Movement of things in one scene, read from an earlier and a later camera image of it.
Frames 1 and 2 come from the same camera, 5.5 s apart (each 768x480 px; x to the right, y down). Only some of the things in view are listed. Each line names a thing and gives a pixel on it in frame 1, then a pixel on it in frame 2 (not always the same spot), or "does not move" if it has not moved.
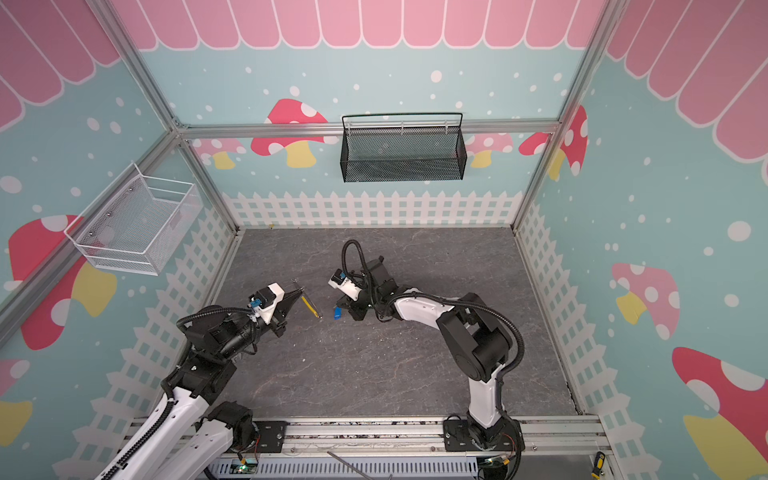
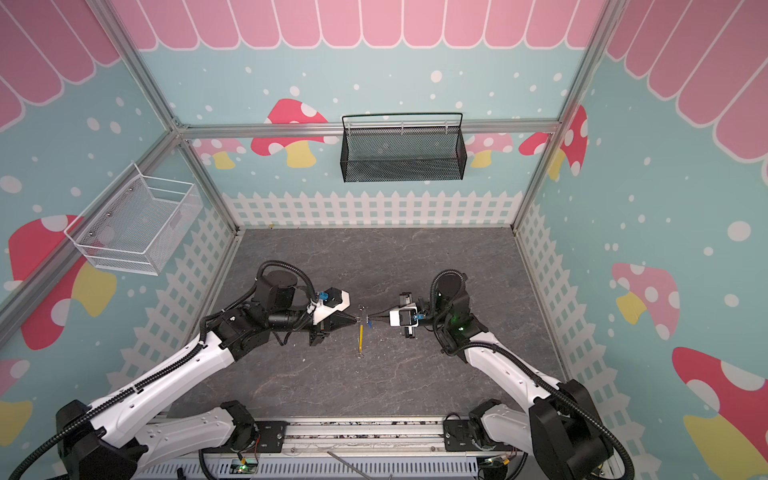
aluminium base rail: [566, 437] does not move
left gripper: [278, 323] -> [320, 332]
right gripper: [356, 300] -> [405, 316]
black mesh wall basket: [399, 147] does not move
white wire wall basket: [135, 226] does not move
